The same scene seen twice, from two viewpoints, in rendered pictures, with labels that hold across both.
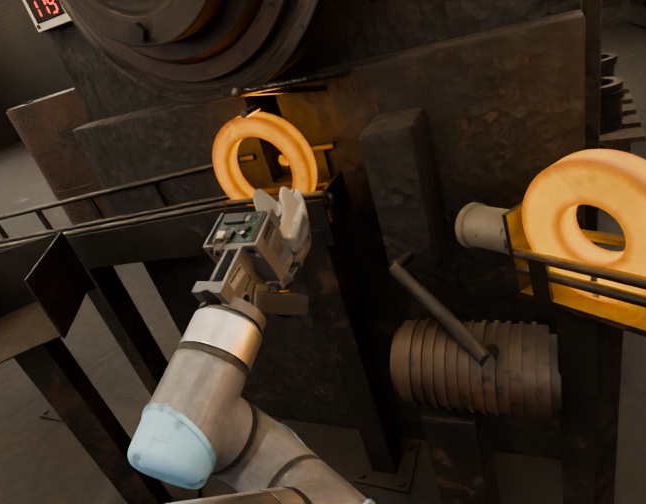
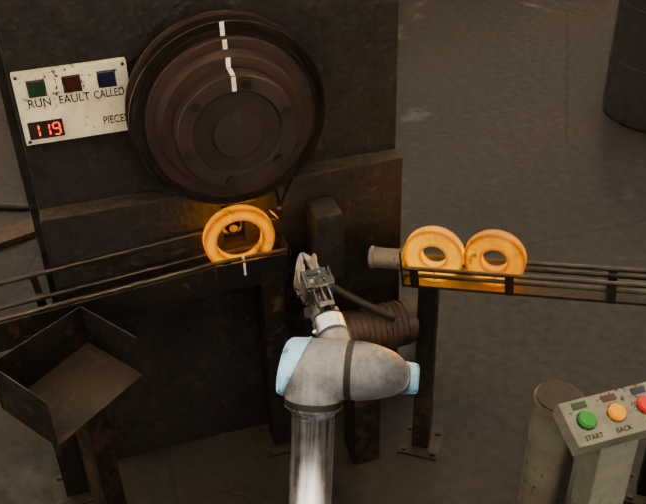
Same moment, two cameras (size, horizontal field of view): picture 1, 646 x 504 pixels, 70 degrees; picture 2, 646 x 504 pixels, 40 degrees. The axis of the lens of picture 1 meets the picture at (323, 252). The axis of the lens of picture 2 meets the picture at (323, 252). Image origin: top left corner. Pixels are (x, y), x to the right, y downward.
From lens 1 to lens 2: 1.84 m
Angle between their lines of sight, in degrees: 40
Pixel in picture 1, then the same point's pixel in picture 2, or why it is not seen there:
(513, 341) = (396, 309)
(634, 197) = (448, 243)
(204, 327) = (333, 318)
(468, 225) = (375, 258)
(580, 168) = (430, 234)
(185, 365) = (338, 333)
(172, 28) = (252, 179)
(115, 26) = (215, 177)
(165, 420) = not seen: hidden behind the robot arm
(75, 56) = (49, 160)
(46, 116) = not seen: outside the picture
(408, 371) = (355, 336)
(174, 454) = not seen: hidden behind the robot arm
